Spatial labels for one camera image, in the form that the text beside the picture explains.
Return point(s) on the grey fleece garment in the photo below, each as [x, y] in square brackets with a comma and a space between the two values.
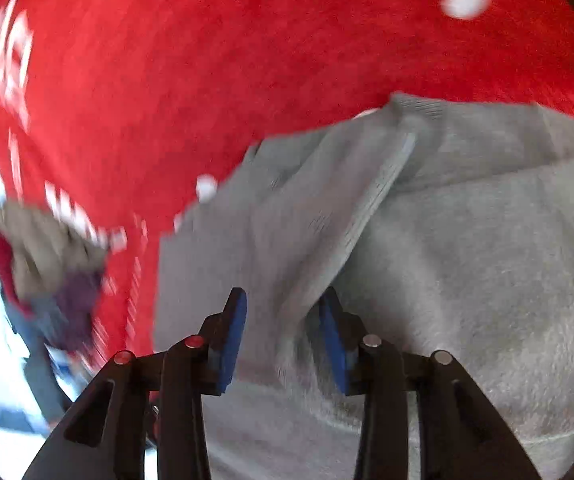
[467, 260]

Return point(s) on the red mat with white print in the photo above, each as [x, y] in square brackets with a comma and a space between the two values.
[217, 85]

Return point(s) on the purple cloth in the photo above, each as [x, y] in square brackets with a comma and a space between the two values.
[79, 302]

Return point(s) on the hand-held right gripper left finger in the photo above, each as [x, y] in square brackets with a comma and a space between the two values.
[232, 342]

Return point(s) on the blue denim cloth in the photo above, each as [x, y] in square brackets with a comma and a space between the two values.
[42, 370]

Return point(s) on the pile of colourful cloths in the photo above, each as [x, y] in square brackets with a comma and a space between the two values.
[42, 250]

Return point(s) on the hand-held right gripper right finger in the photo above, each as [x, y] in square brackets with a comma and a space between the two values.
[334, 347]

